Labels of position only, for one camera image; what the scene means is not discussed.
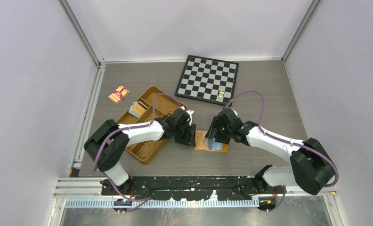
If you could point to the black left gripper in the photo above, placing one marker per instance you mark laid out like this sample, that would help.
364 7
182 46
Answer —
189 139

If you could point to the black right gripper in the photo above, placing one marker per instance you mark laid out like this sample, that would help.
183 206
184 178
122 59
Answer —
216 123

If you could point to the orange leather card holder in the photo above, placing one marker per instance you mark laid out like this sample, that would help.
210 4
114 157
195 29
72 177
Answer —
217 147

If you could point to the white credit card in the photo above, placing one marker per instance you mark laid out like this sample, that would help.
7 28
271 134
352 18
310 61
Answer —
137 109

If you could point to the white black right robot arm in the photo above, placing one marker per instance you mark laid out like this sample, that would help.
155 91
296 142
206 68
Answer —
310 167

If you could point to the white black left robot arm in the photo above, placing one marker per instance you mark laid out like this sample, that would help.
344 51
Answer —
109 141

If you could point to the red playing card box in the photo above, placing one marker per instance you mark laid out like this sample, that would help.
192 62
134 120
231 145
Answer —
119 94

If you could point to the black white chessboard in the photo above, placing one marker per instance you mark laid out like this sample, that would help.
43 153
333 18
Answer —
202 78

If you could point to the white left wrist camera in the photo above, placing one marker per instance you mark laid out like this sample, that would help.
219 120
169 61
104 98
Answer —
190 117

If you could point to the aluminium slotted rail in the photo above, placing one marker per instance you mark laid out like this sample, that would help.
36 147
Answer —
183 203

